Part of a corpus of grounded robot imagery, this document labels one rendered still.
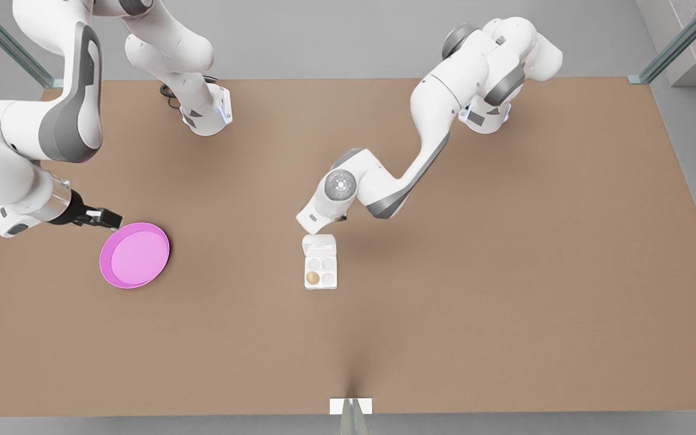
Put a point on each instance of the brown egg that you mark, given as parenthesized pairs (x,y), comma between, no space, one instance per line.
(312,277)

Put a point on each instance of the silver frame post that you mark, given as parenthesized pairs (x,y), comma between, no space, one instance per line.
(6,42)
(677,39)
(353,414)

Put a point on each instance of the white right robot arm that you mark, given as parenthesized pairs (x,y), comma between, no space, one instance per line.
(70,115)

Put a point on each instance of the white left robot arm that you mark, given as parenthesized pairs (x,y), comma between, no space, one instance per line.
(432,109)

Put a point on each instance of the white egg box lid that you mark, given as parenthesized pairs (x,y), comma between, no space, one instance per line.
(319,244)

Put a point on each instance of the white egg box base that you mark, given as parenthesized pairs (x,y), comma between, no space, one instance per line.
(321,284)

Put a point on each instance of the pink round plate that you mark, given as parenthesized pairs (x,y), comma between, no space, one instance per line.
(136,257)

